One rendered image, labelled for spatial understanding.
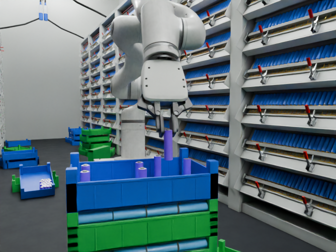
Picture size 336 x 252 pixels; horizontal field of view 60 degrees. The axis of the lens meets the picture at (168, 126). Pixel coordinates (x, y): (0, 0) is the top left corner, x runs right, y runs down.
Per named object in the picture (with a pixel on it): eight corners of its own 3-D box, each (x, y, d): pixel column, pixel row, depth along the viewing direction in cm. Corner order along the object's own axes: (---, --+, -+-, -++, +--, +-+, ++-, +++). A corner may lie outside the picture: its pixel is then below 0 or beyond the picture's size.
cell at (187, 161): (192, 159, 68) (192, 186, 69) (189, 157, 70) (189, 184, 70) (184, 159, 68) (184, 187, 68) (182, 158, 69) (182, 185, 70)
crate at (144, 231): (185, 204, 81) (186, 176, 80) (218, 236, 61) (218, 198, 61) (72, 216, 72) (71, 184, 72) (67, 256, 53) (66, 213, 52)
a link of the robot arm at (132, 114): (120, 122, 151) (120, 77, 151) (155, 122, 155) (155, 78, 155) (121, 122, 139) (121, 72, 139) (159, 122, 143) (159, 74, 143)
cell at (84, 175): (90, 201, 58) (89, 169, 57) (90, 204, 56) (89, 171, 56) (80, 202, 57) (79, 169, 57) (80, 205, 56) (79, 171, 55)
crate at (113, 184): (186, 176, 80) (186, 147, 80) (218, 198, 61) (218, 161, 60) (71, 184, 72) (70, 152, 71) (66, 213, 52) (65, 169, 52)
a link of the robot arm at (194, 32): (180, 18, 96) (204, 58, 73) (132, 14, 93) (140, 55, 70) (185, -11, 91) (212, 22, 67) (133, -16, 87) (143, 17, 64)
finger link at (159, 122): (160, 109, 65) (162, 137, 62) (145, 109, 64) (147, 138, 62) (162, 103, 62) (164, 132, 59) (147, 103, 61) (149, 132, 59)
